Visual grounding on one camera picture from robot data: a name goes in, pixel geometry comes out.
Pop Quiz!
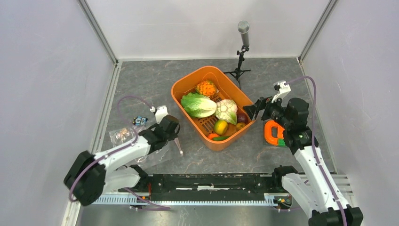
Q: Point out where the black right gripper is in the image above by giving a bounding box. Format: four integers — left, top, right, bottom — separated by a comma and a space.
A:
242, 93, 292, 129

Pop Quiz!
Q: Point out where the green toy lettuce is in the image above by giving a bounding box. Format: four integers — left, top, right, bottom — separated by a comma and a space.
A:
180, 93, 217, 118

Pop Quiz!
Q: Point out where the clear dotted zip top bag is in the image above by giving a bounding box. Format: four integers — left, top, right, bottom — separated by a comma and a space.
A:
101, 129, 182, 172

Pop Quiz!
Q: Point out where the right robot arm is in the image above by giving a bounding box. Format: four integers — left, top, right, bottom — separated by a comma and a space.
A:
243, 97, 364, 226

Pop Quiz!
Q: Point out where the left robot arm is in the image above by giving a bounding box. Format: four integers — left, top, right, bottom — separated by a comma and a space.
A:
64, 115, 180, 206

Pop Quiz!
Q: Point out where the dark red toy fruit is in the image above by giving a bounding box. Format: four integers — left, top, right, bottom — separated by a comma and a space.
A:
237, 113, 249, 124

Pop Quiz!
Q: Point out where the small yellow toy fruit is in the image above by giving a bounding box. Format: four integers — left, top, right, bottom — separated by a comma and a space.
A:
235, 122, 246, 131

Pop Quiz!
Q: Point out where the white toy cabbage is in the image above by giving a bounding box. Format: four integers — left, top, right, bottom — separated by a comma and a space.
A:
215, 99, 238, 125

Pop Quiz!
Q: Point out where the orange toy carrot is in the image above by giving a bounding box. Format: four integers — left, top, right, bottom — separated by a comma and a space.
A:
207, 133, 220, 140

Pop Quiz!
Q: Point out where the black microphone tripod stand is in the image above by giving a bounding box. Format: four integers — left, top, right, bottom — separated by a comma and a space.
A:
224, 45, 251, 89

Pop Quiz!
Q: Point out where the green toy cucumber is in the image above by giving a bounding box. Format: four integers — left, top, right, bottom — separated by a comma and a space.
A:
212, 136, 229, 142

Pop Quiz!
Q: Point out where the yellow green toy mango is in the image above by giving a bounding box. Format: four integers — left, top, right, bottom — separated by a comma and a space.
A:
214, 120, 228, 136

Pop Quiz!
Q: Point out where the blue owl sticker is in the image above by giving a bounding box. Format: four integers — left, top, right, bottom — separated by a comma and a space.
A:
132, 116, 148, 126

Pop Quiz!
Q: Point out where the orange plastic basket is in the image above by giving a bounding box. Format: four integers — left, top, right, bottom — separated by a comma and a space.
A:
171, 66, 255, 151

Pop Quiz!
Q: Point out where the orange toy pineapple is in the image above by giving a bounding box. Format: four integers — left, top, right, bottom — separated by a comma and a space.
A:
195, 80, 218, 97

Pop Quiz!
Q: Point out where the grey microphone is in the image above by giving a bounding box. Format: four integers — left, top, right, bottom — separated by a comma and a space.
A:
238, 20, 250, 48

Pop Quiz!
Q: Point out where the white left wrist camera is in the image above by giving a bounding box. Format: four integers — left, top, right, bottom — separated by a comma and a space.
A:
150, 105, 168, 124

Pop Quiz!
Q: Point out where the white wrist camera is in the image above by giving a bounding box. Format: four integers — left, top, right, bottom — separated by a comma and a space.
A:
150, 105, 168, 124
271, 81, 291, 103

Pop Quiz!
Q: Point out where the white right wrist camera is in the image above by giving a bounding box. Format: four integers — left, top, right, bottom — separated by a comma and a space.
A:
271, 81, 291, 103

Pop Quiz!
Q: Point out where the orange toy handle block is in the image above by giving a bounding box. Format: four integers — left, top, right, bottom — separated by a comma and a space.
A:
263, 120, 286, 147

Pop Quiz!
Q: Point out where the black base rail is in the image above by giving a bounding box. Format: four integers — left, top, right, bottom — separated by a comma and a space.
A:
94, 173, 292, 206

